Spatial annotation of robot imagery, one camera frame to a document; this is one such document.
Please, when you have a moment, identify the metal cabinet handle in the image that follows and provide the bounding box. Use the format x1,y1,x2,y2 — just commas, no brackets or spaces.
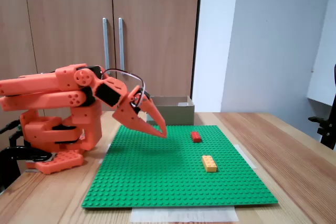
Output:
102,17,111,75
118,17,126,72

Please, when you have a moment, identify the wooden cabinet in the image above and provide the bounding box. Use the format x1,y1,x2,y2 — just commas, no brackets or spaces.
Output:
0,0,203,130

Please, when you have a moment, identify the green lego baseplate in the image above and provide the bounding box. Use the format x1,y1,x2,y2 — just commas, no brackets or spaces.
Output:
81,124,279,209

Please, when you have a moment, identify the white board panel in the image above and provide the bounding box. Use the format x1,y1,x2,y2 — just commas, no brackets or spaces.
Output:
306,0,336,107

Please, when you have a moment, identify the yellow lego block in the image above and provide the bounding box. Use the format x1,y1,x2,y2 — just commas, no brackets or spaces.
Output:
201,155,218,173

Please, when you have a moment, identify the masking tape strip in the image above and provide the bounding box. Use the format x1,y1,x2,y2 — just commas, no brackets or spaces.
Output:
97,144,112,165
236,144,258,169
130,206,239,223

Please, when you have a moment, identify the open cardboard box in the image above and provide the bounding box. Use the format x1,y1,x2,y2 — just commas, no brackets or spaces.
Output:
146,95,195,126

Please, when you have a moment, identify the black table clamp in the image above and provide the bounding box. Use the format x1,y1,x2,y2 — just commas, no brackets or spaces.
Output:
0,119,55,195

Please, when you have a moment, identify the gripper motor cable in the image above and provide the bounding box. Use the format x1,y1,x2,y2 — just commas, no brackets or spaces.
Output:
101,68,146,106

